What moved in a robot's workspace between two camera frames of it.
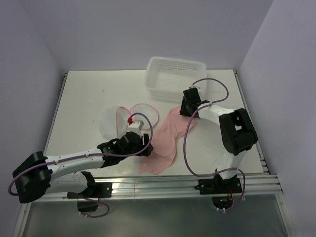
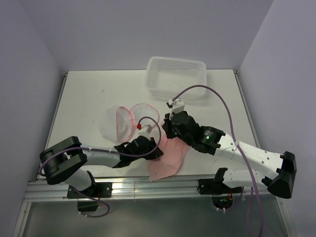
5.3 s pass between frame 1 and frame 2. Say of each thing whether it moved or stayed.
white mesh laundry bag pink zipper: stayed
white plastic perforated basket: stayed
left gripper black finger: moved
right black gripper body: moved
